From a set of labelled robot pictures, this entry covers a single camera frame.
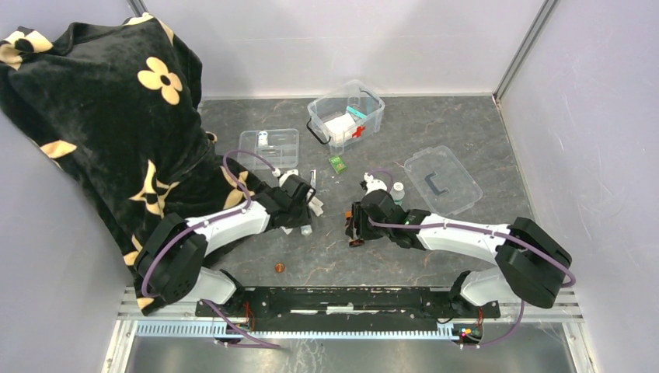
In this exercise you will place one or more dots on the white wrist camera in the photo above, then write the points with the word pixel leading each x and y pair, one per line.
pixel 283 176
pixel 370 183

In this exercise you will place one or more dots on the clear box lid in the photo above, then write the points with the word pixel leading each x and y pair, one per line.
pixel 442 181

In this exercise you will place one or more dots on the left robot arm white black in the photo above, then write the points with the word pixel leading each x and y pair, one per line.
pixel 171 263

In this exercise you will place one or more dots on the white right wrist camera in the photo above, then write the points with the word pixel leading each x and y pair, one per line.
pixel 370 183

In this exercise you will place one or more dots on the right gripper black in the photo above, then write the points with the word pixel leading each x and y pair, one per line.
pixel 356 228

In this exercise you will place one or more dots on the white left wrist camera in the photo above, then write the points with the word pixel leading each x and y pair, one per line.
pixel 283 176

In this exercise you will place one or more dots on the clear compartment tray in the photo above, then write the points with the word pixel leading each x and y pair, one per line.
pixel 283 149

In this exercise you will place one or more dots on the teal bandage packet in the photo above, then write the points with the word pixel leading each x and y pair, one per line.
pixel 355 112

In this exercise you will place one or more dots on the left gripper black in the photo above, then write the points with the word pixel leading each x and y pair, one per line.
pixel 304 219

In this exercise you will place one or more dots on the white gauze pad packet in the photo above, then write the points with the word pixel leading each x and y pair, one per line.
pixel 339 129

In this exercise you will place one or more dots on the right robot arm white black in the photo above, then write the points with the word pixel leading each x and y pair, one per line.
pixel 527 262

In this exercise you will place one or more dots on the green small medicine box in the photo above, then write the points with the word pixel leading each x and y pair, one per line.
pixel 337 164

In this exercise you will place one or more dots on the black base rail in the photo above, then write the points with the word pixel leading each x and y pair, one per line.
pixel 341 309

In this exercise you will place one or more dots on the brown bottle orange cap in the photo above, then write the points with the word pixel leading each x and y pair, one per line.
pixel 352 222

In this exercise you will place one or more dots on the clear first aid box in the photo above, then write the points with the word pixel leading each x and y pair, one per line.
pixel 353 93

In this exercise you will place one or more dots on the black blanket with cream flowers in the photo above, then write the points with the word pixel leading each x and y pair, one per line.
pixel 115 107

